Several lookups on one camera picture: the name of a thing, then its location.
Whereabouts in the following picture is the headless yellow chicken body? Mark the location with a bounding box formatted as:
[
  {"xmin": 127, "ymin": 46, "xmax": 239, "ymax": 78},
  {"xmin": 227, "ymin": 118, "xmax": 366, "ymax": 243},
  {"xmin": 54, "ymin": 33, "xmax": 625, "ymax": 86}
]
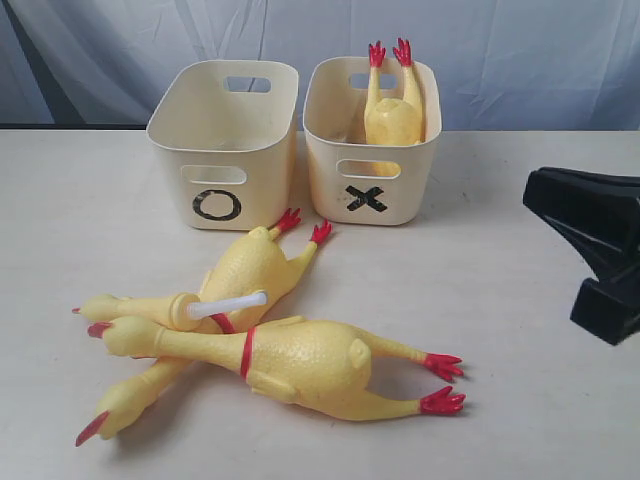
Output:
[{"xmin": 363, "ymin": 38, "xmax": 425, "ymax": 146}]

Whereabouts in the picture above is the large yellow rubber chicken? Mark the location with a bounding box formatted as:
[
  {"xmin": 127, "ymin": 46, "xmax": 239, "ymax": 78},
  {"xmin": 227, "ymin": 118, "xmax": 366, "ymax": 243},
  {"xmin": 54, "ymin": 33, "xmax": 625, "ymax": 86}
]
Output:
[{"xmin": 88, "ymin": 316, "xmax": 465, "ymax": 421}]

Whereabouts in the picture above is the small yellow rubber chicken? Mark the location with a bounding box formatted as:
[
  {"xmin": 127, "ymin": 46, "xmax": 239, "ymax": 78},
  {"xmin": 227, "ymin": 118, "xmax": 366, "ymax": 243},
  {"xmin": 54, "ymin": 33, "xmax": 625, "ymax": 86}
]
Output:
[{"xmin": 75, "ymin": 209, "xmax": 332, "ymax": 446}]

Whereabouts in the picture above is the broken chicken head with squeaker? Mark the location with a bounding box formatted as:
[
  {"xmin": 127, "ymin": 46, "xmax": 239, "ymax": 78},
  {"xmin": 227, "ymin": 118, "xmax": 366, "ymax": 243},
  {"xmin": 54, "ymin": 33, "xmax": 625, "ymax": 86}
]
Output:
[{"xmin": 72, "ymin": 291, "xmax": 268, "ymax": 333}]

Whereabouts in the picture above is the white backdrop cloth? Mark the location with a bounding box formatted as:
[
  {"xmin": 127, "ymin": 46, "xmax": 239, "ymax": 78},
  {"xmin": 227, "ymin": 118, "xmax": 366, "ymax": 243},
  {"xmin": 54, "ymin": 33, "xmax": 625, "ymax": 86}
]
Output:
[{"xmin": 1, "ymin": 1, "xmax": 639, "ymax": 130}]

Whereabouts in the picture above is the cream bin with X mark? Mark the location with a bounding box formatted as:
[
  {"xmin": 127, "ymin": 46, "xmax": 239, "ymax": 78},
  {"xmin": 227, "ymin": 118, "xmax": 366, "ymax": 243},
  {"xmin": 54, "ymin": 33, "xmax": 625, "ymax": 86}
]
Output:
[{"xmin": 303, "ymin": 57, "xmax": 442, "ymax": 225}]

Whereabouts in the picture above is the cream bin with O mark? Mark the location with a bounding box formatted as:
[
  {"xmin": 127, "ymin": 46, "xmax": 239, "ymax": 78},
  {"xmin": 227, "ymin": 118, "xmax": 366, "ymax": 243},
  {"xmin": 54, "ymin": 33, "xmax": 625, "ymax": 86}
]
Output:
[{"xmin": 146, "ymin": 60, "xmax": 299, "ymax": 230}]

